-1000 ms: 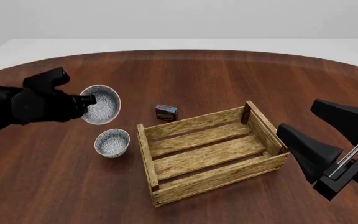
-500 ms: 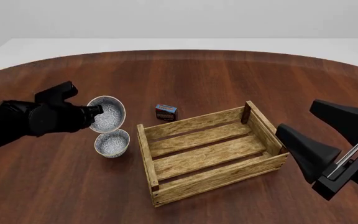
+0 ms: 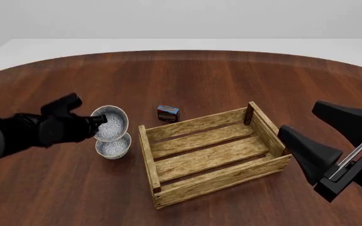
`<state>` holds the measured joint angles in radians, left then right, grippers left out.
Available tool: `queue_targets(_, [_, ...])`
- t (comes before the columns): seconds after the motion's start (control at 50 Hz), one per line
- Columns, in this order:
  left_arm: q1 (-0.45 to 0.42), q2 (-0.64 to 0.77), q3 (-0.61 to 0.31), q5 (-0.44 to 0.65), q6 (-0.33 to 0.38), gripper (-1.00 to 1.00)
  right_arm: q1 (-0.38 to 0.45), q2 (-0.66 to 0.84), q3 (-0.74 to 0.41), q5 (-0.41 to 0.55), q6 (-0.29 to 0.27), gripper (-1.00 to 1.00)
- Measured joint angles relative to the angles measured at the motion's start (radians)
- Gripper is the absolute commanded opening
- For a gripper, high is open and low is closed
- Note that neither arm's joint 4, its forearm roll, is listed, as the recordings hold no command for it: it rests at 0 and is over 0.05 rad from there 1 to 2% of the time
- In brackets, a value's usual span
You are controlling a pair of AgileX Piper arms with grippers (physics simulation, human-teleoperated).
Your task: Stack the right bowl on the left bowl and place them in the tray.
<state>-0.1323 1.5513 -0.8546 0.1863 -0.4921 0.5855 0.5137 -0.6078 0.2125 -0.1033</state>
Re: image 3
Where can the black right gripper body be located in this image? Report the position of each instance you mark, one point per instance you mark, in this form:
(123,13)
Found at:
(335,186)

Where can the small printed food box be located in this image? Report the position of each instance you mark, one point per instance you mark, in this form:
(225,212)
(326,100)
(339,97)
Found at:
(168,113)

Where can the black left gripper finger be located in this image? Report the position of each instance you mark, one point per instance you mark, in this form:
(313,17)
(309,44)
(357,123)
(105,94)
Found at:
(100,118)

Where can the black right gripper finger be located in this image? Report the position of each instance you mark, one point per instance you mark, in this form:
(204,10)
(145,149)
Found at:
(347,120)
(310,153)

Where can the patterned white bowl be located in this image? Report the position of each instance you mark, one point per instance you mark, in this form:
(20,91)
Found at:
(113,148)
(113,126)

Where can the wooden slat tray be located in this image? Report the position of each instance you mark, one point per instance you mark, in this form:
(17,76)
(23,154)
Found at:
(209,150)

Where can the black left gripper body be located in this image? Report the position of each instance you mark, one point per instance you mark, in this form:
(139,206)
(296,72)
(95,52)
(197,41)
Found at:
(64,129)

